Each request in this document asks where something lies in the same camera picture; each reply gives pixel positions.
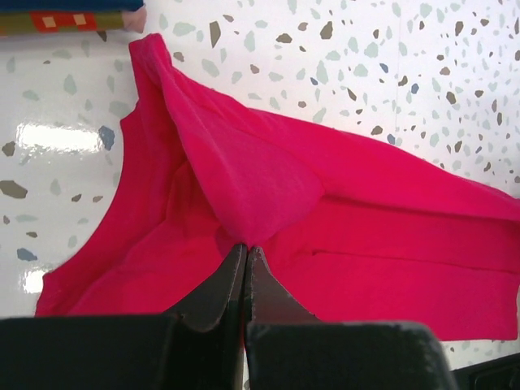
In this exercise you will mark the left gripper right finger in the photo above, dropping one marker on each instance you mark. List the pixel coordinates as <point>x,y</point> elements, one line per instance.
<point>269,306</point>

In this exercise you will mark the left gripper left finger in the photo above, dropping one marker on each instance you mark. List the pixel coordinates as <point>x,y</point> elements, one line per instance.
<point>206,348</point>

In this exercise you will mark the red t shirt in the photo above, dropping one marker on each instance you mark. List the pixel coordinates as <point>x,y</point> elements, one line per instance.
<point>354,229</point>

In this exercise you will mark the folded pink t shirt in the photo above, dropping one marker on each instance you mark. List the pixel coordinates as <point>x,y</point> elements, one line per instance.
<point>134,21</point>

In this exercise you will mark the folded blue t shirt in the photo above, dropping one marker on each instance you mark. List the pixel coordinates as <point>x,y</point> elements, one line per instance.
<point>70,5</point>

